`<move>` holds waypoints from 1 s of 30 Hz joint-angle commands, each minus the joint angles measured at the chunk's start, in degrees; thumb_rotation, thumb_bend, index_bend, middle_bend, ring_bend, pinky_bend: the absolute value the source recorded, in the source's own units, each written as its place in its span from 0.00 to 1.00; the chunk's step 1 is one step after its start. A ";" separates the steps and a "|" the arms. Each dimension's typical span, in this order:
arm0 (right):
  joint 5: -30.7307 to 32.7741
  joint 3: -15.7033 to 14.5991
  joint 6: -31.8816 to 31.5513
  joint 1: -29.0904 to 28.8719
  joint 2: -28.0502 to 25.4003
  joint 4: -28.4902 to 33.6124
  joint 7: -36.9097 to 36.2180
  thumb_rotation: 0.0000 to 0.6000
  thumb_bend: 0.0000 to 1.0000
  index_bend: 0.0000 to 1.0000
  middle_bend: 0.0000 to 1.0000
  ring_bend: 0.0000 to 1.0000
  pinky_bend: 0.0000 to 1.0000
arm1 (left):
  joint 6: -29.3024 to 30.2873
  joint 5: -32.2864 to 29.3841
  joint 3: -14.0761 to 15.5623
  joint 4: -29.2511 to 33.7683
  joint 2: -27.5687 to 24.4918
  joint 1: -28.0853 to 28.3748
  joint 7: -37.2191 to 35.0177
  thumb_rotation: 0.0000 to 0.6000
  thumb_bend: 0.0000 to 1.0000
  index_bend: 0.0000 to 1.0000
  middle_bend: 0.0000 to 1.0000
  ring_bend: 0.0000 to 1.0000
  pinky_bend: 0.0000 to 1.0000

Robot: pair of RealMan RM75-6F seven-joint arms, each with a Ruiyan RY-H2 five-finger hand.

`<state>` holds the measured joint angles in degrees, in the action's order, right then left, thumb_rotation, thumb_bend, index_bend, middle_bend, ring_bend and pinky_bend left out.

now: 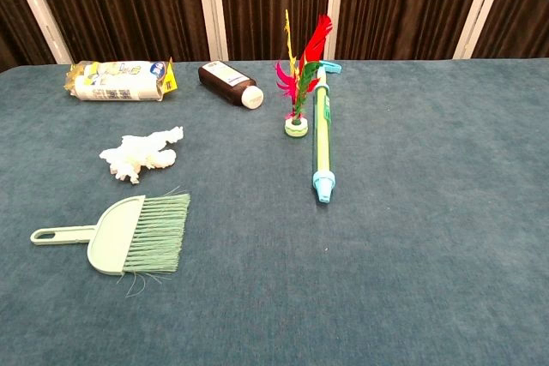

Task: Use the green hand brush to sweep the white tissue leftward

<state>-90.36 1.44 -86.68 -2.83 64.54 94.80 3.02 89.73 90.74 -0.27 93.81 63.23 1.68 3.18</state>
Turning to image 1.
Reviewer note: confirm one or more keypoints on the green and blue pump toy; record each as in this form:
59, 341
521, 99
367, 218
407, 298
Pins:
322, 134

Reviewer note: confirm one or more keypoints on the brown bottle with white cap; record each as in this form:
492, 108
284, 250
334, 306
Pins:
227, 81

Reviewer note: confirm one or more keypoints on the colourful feather shuttlecock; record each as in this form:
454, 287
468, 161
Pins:
296, 128

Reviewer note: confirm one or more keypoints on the teal table cloth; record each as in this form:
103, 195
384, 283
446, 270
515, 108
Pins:
300, 276

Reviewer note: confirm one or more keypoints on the plastic-wrapped white roll pack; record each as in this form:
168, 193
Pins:
116, 81

